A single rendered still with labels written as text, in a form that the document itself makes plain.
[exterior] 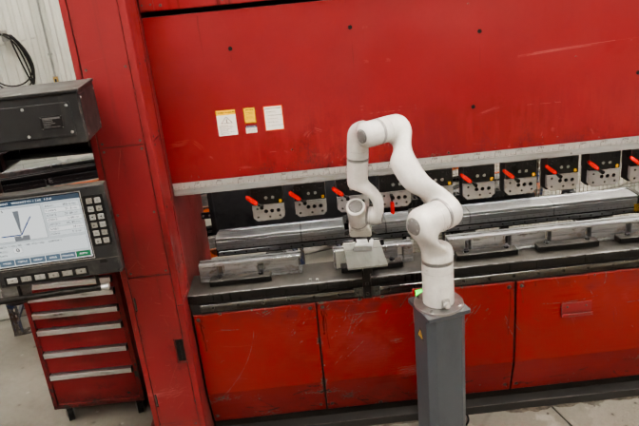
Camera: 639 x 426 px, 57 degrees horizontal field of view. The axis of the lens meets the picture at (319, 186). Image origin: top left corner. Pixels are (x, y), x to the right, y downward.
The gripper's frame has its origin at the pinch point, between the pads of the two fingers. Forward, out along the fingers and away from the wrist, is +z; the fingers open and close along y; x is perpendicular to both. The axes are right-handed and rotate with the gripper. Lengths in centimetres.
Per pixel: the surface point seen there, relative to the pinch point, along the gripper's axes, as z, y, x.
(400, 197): -5.1, -18.8, -18.3
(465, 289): 27, -48, 16
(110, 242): -63, 89, 29
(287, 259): 10.4, 37.2, 5.1
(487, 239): 22, -60, -8
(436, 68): -47, -37, -59
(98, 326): 32, 141, 31
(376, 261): -1.9, -6.6, 12.5
